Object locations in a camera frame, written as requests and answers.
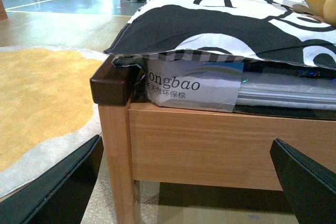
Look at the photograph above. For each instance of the yellow and grey rug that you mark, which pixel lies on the yellow and grey rug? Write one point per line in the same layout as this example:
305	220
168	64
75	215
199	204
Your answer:
47	110

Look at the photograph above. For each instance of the plastic-wrapped mattress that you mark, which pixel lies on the plastic-wrapped mattress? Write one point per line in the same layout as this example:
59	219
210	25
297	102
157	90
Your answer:
261	88

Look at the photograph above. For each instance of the wooden bed frame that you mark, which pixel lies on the wooden bed frame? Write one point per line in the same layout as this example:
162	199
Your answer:
197	149

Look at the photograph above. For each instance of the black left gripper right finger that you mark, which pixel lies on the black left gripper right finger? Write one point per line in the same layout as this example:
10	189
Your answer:
308	186

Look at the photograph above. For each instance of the black and white bedsheet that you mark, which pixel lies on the black and white bedsheet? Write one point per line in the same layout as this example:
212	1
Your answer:
227	30

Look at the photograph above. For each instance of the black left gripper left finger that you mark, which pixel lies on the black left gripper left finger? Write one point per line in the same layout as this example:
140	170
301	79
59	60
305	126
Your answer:
61	194

